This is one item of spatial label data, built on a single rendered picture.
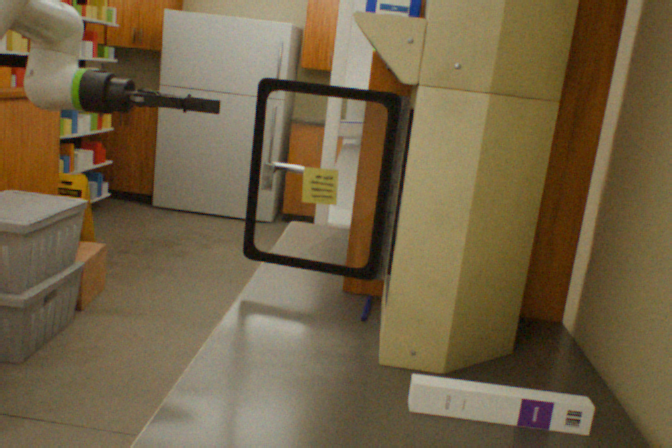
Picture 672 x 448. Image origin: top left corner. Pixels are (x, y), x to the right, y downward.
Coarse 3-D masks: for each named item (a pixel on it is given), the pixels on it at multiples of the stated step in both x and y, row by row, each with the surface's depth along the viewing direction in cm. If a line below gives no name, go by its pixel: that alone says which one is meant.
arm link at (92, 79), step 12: (84, 72) 144; (96, 72) 145; (108, 72) 146; (84, 84) 143; (96, 84) 143; (108, 84) 144; (84, 96) 143; (96, 96) 143; (84, 108) 146; (96, 108) 145; (108, 108) 147
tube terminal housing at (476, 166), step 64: (448, 0) 101; (512, 0) 101; (576, 0) 111; (448, 64) 103; (512, 64) 105; (448, 128) 105; (512, 128) 109; (448, 192) 107; (512, 192) 113; (448, 256) 109; (512, 256) 118; (384, 320) 113; (448, 320) 111; (512, 320) 123
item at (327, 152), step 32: (288, 96) 139; (320, 96) 138; (288, 128) 141; (320, 128) 139; (352, 128) 138; (384, 128) 136; (288, 160) 142; (320, 160) 140; (352, 160) 139; (288, 192) 143; (320, 192) 142; (352, 192) 140; (256, 224) 146; (288, 224) 145; (320, 224) 143; (352, 224) 142; (384, 224) 140; (320, 256) 144; (352, 256) 143
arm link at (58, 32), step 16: (32, 0) 130; (48, 0) 137; (32, 16) 131; (48, 16) 136; (64, 16) 141; (80, 16) 148; (16, 32) 134; (32, 32) 135; (48, 32) 138; (64, 32) 142; (80, 32) 147; (32, 48) 144; (48, 48) 143; (64, 48) 144; (80, 48) 149
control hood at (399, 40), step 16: (368, 16) 102; (384, 16) 102; (400, 16) 102; (368, 32) 103; (384, 32) 103; (400, 32) 102; (416, 32) 102; (384, 48) 103; (400, 48) 103; (416, 48) 103; (400, 64) 103; (416, 64) 103; (400, 80) 104; (416, 80) 104
